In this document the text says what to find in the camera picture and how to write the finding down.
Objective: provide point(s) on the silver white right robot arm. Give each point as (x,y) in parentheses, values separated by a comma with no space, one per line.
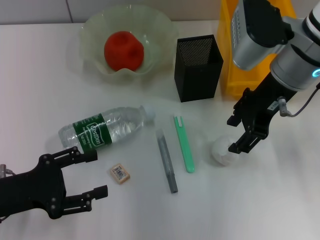
(297,65)

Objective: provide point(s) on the grey pen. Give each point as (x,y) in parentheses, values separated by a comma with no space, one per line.
(166,160)

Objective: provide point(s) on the yellow plastic bin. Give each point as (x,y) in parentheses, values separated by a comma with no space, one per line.
(226,37)

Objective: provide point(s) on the black mesh pen holder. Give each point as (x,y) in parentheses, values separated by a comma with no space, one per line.
(197,75)

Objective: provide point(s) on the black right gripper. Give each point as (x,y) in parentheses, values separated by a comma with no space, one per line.
(262,105)

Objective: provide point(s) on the pale green glass fruit bowl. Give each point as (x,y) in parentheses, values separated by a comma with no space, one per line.
(155,32)

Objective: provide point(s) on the clear green-label water bottle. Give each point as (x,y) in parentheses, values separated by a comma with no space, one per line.
(115,122)

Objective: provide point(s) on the green pen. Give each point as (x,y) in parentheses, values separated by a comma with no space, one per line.
(185,147)

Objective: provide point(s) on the beige eraser with barcode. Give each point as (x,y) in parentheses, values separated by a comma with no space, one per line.
(120,173)

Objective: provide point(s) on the white paper ball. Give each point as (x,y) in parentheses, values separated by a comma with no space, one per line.
(221,152)

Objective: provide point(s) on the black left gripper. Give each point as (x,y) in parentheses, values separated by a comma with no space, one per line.
(35,190)

